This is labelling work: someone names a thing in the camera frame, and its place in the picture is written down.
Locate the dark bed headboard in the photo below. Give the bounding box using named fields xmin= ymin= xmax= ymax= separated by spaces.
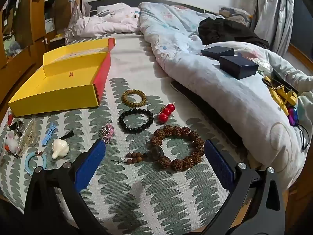
xmin=87 ymin=0 xmax=220 ymax=15

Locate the dark nightstand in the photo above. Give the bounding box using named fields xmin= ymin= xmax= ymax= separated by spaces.
xmin=49 ymin=35 xmax=67 ymax=51

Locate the pearl hair clip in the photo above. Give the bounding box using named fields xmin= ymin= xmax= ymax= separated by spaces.
xmin=16 ymin=119 xmax=37 ymax=157

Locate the clear plastic bag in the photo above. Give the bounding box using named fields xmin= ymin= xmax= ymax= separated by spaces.
xmin=67 ymin=1 xmax=92 ymax=30

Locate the yellow cardboard box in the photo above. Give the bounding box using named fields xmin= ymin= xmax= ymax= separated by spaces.
xmin=8 ymin=38 xmax=116 ymax=117

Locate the light blue bangle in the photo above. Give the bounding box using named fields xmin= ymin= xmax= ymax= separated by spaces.
xmin=25 ymin=151 xmax=47 ymax=176

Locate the brown rudraksha bead bracelet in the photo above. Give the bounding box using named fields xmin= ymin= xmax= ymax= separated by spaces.
xmin=111 ymin=125 xmax=205 ymax=172

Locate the olive wooden bead bracelet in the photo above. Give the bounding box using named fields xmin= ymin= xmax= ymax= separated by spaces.
xmin=121 ymin=89 xmax=147 ymax=107

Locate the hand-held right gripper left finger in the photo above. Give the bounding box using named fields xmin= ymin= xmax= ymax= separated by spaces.
xmin=24 ymin=138 xmax=109 ymax=235

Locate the black hair clip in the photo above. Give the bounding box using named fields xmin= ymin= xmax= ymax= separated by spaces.
xmin=57 ymin=130 xmax=74 ymax=141

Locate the white cartoon print duvet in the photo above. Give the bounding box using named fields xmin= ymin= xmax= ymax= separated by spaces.
xmin=138 ymin=2 xmax=313 ymax=184

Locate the pink rhinestone hair clip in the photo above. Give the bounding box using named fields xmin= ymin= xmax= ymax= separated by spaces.
xmin=101 ymin=124 xmax=115 ymax=144

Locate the dark blue jewelry box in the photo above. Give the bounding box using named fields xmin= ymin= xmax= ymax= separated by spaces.
xmin=219 ymin=55 xmax=259 ymax=80
xmin=201 ymin=46 xmax=235 ymax=61

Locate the black bead bracelet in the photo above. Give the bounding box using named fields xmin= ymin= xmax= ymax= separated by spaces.
xmin=119 ymin=108 xmax=154 ymax=134

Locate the grey curtain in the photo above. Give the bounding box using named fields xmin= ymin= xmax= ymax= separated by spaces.
xmin=254 ymin=0 xmax=295 ymax=57

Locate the black garment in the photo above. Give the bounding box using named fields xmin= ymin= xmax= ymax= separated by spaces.
xmin=198 ymin=18 xmax=269 ymax=49

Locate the blue clothespin hair clip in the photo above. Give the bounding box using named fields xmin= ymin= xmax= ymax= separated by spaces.
xmin=41 ymin=122 xmax=56 ymax=147

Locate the white garlic-shaped ornament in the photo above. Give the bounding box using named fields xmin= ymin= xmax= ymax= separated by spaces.
xmin=51 ymin=139 xmax=69 ymax=159

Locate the black wristwatch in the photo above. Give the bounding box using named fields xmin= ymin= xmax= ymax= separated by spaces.
xmin=8 ymin=120 xmax=25 ymax=131

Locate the wooden wardrobe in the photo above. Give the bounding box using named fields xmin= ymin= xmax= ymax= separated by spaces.
xmin=0 ymin=0 xmax=74 ymax=106

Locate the purple colourful toy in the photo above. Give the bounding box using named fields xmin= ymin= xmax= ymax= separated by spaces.
xmin=287 ymin=106 xmax=299 ymax=126

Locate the red bead hairpin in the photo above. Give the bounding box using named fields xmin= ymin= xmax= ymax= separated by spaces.
xmin=158 ymin=101 xmax=176 ymax=123

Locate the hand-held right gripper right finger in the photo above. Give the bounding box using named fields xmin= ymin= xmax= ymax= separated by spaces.
xmin=201 ymin=139 xmax=286 ymax=235

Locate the white plush bunny hair clip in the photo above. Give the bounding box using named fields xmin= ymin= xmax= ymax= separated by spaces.
xmin=5 ymin=130 xmax=21 ymax=156

